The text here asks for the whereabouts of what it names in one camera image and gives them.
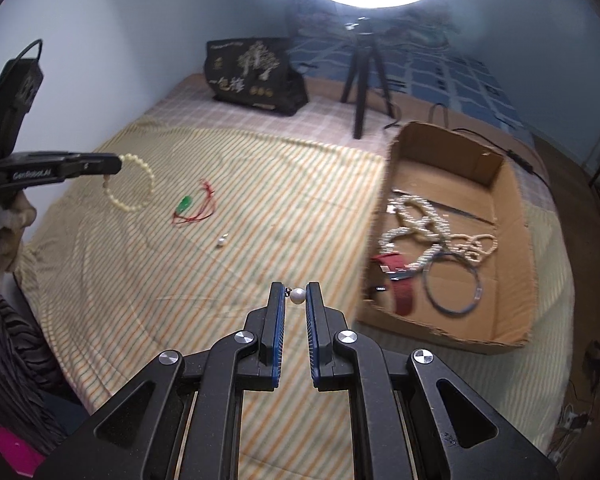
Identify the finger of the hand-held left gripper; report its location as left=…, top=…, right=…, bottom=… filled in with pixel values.
left=62, top=152, right=123, bottom=178

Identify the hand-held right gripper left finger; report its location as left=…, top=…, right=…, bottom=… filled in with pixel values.
left=34, top=281, right=287, bottom=480

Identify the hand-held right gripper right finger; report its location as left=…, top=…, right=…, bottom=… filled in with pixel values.
left=305, top=281, right=561, bottom=480

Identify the cream bead bracelet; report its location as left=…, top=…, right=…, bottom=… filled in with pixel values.
left=102, top=154, right=156, bottom=211

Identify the jade pendant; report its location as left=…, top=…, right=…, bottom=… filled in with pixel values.
left=172, top=179, right=217, bottom=226

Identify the red strap watch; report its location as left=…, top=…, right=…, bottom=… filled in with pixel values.
left=370, top=252, right=417, bottom=317

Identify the thin dark bangle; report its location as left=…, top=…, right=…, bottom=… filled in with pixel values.
left=422, top=250, right=482, bottom=317

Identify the long white bead necklace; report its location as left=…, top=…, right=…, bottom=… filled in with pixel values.
left=378, top=196, right=456, bottom=273

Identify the small pearl necklace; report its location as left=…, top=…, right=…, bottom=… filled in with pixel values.
left=445, top=232, right=496, bottom=263

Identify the cardboard box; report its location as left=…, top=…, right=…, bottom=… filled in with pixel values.
left=355, top=121, right=540, bottom=348

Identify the person's left hand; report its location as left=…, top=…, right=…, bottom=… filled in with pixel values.
left=0, top=194, right=37, bottom=281

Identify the pink checked blanket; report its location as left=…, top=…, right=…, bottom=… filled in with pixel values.
left=145, top=72, right=406, bottom=161

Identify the yellow striped bedsheet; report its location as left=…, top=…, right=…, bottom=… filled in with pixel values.
left=17, top=119, right=576, bottom=480

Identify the black printed bag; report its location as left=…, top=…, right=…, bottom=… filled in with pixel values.
left=205, top=36, right=309, bottom=117

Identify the dark striped clothing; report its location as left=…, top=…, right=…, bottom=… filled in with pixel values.
left=0, top=295, right=88, bottom=456

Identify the black tripod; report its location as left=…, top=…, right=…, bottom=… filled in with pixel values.
left=341, top=17, right=395, bottom=140

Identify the pink flat object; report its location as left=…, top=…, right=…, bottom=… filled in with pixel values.
left=0, top=417, right=43, bottom=478

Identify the black power cable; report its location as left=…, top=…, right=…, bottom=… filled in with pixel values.
left=385, top=102, right=551, bottom=181

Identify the ring light on tripod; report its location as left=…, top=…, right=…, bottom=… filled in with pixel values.
left=285, top=35, right=536, bottom=146

